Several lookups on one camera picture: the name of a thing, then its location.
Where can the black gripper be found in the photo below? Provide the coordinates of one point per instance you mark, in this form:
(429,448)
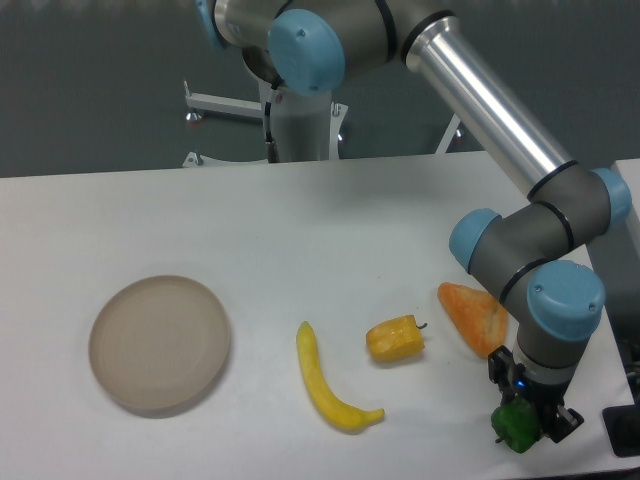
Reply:
(543,387)

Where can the green toy pepper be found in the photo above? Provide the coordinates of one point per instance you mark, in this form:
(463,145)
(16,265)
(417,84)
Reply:
(516,424)

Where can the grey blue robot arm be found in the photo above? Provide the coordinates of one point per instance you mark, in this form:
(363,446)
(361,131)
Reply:
(312,47)

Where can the yellow toy pepper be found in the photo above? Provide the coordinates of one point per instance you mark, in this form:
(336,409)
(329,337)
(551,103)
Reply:
(395,339)

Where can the orange toy bread triangle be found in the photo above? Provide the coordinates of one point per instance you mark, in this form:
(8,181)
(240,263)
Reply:
(478,317)

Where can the black device at table edge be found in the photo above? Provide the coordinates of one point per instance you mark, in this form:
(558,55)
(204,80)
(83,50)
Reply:
(622,426)

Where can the yellow toy banana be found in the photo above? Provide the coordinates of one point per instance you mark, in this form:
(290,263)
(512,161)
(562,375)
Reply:
(337,413)

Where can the beige round plate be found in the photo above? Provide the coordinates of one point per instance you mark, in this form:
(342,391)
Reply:
(158,346)

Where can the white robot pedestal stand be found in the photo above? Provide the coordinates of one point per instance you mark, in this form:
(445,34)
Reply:
(384,112)

